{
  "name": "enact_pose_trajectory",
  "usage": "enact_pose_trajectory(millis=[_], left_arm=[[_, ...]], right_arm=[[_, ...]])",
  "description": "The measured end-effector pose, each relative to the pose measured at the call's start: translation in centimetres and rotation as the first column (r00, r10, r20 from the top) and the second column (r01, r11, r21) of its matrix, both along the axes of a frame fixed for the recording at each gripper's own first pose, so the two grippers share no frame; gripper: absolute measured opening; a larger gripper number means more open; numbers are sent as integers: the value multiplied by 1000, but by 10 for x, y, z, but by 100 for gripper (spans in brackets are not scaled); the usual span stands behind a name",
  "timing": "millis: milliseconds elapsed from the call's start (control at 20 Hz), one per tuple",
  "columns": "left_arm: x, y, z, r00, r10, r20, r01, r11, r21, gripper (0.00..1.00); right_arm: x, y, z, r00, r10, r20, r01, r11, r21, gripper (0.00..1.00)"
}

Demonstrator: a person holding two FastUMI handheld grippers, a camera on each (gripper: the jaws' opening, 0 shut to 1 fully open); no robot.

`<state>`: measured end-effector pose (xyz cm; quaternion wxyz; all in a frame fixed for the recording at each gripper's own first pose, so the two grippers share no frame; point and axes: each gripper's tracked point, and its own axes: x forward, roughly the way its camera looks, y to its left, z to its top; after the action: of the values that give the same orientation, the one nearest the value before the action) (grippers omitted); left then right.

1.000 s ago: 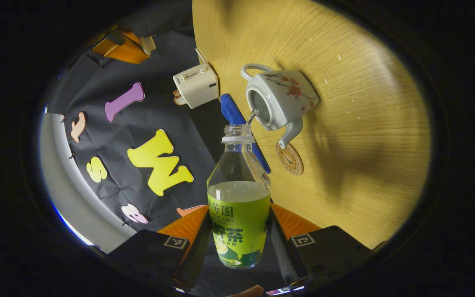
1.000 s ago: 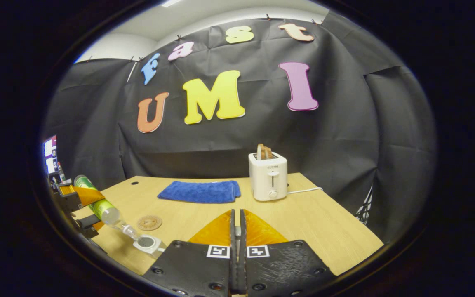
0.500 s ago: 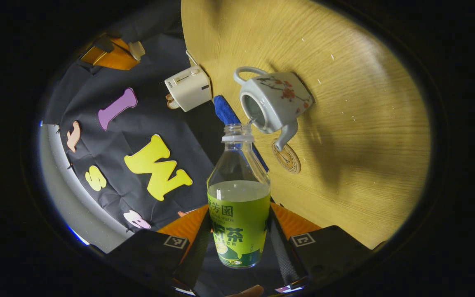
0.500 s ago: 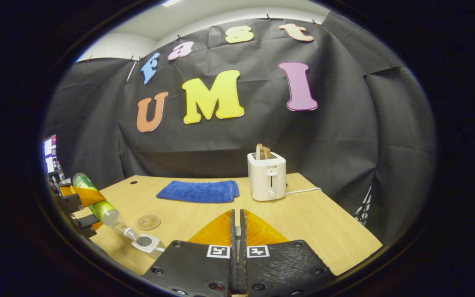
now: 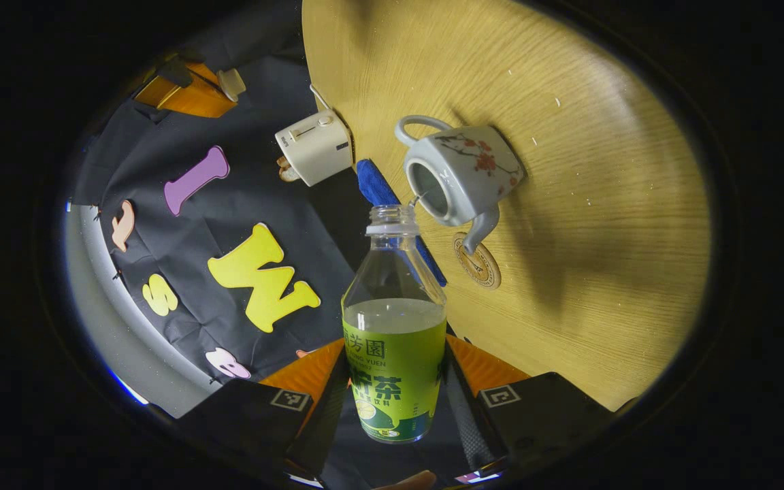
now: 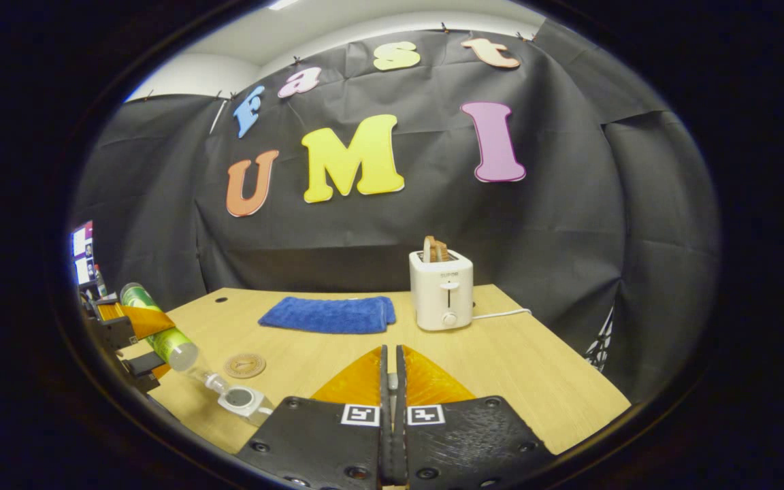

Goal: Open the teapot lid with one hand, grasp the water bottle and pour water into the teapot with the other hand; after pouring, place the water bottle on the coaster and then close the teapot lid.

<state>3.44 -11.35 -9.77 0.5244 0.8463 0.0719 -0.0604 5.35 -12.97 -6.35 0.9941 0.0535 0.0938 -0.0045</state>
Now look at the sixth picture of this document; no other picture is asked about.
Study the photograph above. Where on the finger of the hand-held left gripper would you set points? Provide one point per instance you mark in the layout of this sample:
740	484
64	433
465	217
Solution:
143	364
143	321

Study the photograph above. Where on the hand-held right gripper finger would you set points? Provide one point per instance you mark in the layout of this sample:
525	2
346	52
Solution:
400	435
385	435

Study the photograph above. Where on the green label water bottle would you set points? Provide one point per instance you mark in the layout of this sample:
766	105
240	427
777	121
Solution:
174	344

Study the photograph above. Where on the round wooden coaster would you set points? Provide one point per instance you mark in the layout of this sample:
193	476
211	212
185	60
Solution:
244	365

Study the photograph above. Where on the white teacup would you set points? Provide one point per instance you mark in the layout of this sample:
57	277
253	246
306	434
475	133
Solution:
246	401

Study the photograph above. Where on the small red capped bottle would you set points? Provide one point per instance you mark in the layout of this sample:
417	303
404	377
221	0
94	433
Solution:
100	280

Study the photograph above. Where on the computer monitor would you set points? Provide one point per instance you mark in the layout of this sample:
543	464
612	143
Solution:
82	252

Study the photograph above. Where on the blue towel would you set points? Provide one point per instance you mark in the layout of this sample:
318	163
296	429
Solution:
327	315

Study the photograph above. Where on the white toaster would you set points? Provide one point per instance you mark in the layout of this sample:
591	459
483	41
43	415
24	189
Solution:
441	292

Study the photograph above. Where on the bread slice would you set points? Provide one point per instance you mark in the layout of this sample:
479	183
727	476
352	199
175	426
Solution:
436	250

